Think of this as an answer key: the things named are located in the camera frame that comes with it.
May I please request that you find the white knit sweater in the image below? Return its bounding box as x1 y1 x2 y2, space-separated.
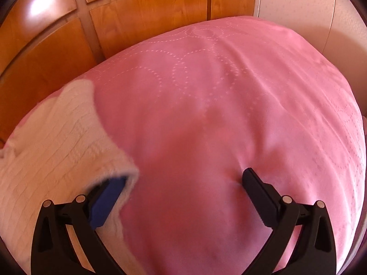
0 79 140 270

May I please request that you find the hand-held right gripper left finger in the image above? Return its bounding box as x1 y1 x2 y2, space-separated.
30 176 128 275

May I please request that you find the wooden wardrobe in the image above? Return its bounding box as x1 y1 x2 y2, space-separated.
0 0 263 144

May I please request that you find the pink quilted blanket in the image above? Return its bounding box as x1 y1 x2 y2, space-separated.
6 16 366 275

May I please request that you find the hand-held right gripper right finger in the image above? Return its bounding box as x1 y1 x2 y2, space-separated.
242 168 336 275

